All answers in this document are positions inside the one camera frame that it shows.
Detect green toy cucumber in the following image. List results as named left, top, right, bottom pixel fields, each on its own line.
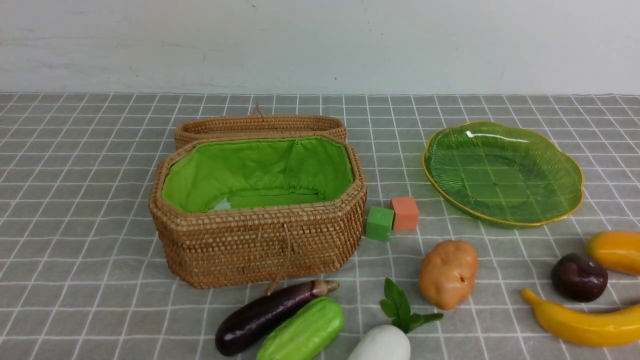
left=256, top=297, right=345, bottom=360

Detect orange brown toy potato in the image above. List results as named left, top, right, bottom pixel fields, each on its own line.
left=418, top=240, right=479, bottom=312

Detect purple toy eggplant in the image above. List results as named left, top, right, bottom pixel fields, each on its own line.
left=215, top=279, right=340, bottom=357

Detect white toy radish green leaves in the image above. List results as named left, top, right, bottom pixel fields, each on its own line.
left=348, top=277, right=444, bottom=360

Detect dark purple toy plum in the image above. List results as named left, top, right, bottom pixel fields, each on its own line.
left=550, top=252, right=609, bottom=303

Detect orange yellow toy mango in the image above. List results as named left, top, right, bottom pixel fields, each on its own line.
left=586, top=230, right=640, bottom=277

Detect yellow toy banana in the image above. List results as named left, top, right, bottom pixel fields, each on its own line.
left=520, top=288, right=640, bottom=347

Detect woven wicker basket green lining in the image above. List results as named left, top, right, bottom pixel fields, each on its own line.
left=148, top=133, right=368, bottom=290

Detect green foam cube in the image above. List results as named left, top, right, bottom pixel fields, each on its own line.
left=365, top=206, right=395, bottom=243

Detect orange foam cube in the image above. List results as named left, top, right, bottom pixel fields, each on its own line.
left=390, top=196, right=419, bottom=231

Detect green glass leaf plate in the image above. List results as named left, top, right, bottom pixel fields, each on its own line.
left=422, top=121, right=585, bottom=228

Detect grey checked tablecloth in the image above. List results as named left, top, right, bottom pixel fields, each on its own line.
left=0, top=93, right=639, bottom=360

